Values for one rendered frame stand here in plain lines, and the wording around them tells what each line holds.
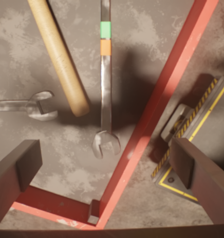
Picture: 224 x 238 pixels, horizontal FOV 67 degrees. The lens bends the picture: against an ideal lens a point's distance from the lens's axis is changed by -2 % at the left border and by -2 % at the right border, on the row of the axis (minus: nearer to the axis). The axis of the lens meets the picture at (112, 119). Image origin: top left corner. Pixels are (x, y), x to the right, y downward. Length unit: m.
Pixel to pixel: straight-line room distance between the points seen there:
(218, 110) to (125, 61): 0.82
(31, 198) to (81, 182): 0.08
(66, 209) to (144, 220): 1.43
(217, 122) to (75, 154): 0.86
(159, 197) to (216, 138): 0.74
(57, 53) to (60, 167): 0.17
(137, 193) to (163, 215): 0.33
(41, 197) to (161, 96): 0.24
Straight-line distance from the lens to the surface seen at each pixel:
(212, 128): 1.04
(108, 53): 0.24
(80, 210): 0.32
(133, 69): 0.25
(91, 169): 0.29
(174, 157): 0.16
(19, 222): 1.85
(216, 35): 1.36
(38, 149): 0.17
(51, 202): 0.32
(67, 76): 0.23
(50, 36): 0.23
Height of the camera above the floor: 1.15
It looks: 74 degrees down
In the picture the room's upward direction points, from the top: 174 degrees clockwise
